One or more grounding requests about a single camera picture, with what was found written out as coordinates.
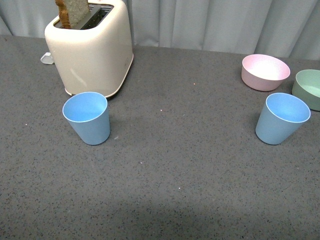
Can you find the brown toast slice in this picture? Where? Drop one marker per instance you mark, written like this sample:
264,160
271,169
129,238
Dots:
71,12

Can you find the green bowl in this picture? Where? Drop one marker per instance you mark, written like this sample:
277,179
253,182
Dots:
307,88

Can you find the pink bowl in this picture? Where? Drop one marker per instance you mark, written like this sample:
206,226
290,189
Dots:
263,72

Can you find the white power plug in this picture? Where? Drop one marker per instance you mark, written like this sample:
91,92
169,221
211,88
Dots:
47,59

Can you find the blue cup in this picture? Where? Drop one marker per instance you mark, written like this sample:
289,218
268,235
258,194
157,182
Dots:
281,115
88,115

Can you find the cream white toaster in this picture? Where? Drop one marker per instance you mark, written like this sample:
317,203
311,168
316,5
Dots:
96,57

